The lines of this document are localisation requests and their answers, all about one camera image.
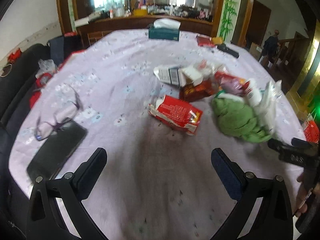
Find white printed plastic bag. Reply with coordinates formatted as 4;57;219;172
254;80;282;134

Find white tube bottle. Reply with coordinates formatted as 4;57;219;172
245;79;262;107

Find green cloth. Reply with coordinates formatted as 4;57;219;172
212;95;276;143

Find purple snack packet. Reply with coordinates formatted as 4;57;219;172
220;77;248;96

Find dark red wrapper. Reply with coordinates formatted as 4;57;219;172
179;80;219;102

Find red snack bag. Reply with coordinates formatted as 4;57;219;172
149;95;203;135

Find white blue carton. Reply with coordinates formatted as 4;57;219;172
153;65;187;87

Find right hand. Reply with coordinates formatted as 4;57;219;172
293;173;313;217

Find red mesh waste basket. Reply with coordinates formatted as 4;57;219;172
303;120;319;143

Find black smartphone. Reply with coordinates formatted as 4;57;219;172
27;120;87;183

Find eyeglasses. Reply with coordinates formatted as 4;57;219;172
34;85;83;141

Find black wallet pouch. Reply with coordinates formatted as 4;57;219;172
217;43;239;59

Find black sofa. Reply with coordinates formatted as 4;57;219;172
0;43;52;140

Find red packet far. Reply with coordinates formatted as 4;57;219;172
196;36;215;47

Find lilac floral tablecloth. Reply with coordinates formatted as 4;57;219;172
9;30;302;239

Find wooden sideboard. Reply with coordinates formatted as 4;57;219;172
76;15;213;48

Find teal tissue box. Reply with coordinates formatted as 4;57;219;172
148;18;181;41

